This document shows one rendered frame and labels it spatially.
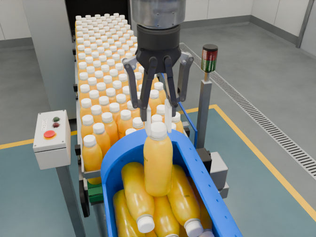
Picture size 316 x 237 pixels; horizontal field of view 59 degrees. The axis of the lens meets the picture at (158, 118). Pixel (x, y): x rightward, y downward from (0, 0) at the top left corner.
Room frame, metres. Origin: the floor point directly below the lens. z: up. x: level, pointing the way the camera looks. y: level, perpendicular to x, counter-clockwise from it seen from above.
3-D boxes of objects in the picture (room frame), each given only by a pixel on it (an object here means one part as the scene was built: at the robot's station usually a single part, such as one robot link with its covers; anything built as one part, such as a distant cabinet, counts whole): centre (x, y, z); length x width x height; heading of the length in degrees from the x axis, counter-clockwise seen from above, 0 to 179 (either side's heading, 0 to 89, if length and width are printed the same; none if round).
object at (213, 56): (1.11, -0.21, 1.23); 0.06 x 0.06 x 0.04
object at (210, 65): (1.11, -0.21, 1.18); 0.06 x 0.06 x 0.05
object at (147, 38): (0.49, 0.00, 1.50); 0.08 x 0.07 x 0.09; 104
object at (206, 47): (1.11, -0.21, 1.18); 0.06 x 0.06 x 0.16
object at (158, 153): (0.48, 0.00, 1.21); 0.07 x 0.07 x 0.19
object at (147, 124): (0.48, 0.02, 1.34); 0.03 x 0.01 x 0.07; 14
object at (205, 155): (0.74, -0.14, 0.95); 0.10 x 0.07 x 0.10; 104
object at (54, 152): (0.78, 0.37, 1.05); 0.20 x 0.10 x 0.10; 14
